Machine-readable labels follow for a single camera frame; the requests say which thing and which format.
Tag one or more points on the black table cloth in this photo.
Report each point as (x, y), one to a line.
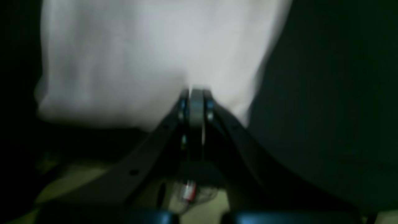
(326, 108)

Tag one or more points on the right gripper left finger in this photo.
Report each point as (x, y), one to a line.
(108, 198)

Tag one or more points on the pink T-shirt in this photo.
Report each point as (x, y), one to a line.
(123, 63)

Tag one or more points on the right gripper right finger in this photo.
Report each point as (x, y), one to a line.
(260, 189)

